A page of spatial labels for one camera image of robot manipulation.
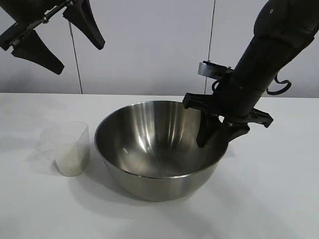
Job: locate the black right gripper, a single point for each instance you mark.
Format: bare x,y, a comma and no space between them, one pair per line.
236,102

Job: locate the white uncooked rice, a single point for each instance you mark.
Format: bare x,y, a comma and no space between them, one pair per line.
73,161

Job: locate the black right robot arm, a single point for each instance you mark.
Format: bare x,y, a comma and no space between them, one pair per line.
269,49

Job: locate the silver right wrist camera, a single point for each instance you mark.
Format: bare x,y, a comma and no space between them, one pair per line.
205,68

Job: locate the stainless steel mixing bowl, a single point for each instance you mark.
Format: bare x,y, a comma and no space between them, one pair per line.
154,184

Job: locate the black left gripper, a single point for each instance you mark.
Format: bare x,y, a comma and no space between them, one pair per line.
30,22

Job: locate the clear plastic measuring cup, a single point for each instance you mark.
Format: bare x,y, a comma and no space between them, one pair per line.
64,134

